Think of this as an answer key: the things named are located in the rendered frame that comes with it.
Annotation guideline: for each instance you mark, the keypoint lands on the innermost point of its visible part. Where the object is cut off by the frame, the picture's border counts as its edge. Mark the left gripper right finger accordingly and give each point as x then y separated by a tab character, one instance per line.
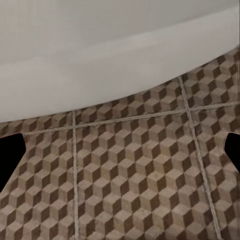
232	149

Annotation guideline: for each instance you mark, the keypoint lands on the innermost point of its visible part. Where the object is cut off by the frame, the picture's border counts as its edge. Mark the bathtub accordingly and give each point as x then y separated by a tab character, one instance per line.
58	56

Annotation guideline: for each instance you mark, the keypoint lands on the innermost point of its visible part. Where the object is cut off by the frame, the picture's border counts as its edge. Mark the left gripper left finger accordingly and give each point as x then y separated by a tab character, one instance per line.
12	149

